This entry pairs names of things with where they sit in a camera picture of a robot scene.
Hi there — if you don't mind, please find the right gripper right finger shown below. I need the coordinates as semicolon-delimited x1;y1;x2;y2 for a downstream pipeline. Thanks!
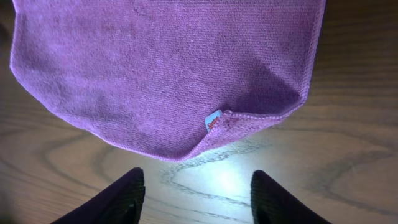
251;170;330;224

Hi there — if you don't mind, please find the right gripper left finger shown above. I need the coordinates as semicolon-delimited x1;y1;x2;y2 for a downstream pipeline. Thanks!
53;167;146;224

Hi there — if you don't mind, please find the purple microfiber cloth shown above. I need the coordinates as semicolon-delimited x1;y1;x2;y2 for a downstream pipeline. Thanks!
10;0;325;162

